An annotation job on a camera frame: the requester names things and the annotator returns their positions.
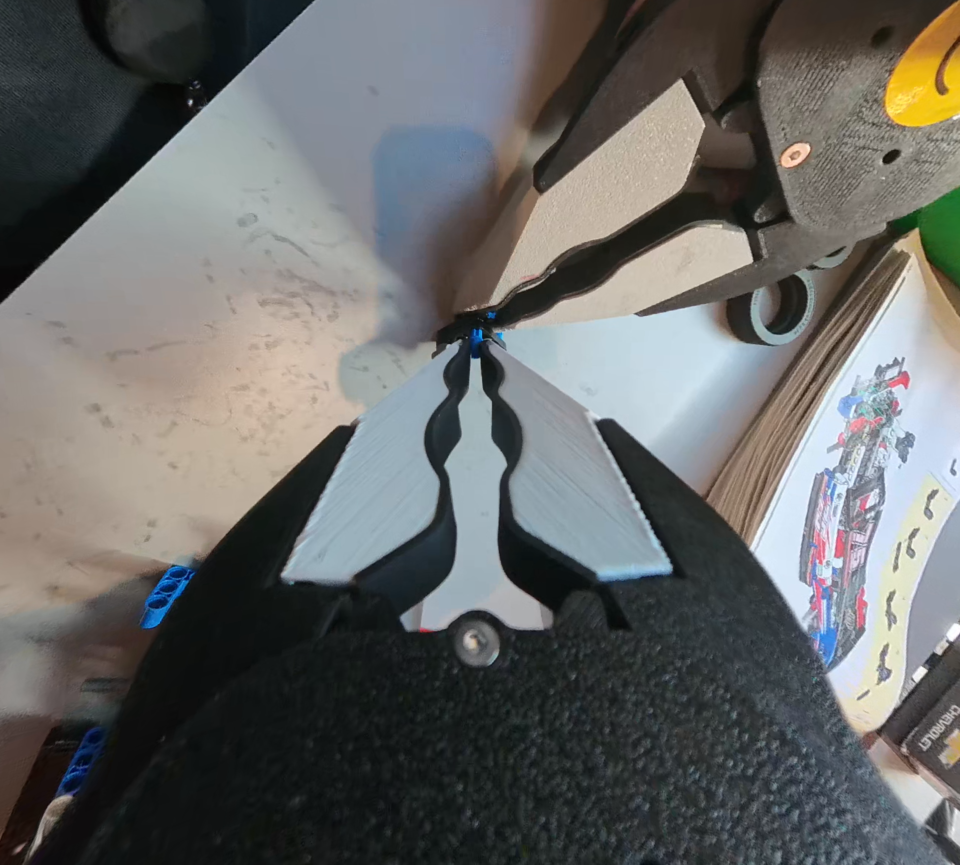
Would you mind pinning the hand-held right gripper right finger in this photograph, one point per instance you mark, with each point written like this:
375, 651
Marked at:
577, 497

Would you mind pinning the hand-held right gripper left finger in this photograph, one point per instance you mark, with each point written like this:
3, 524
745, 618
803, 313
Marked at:
375, 490

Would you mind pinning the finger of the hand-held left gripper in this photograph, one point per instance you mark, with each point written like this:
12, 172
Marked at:
615, 182
675, 272

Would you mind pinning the black brick piece with pins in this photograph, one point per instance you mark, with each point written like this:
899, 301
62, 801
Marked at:
472, 336

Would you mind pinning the grey desk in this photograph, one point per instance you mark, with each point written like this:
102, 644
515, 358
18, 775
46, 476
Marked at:
262, 280

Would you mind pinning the green box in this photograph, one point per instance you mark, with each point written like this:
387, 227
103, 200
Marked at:
941, 235

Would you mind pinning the brick car assembly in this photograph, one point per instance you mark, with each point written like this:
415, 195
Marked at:
166, 591

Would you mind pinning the open instruction booklet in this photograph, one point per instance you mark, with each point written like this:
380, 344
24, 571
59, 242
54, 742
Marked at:
840, 542

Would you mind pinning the black toy car box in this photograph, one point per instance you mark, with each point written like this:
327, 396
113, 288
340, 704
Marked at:
930, 722

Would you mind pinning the black badge reel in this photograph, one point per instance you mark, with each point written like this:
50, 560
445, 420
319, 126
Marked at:
154, 25

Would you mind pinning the person's dark clothing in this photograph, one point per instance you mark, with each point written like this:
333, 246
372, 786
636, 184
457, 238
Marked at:
45, 130

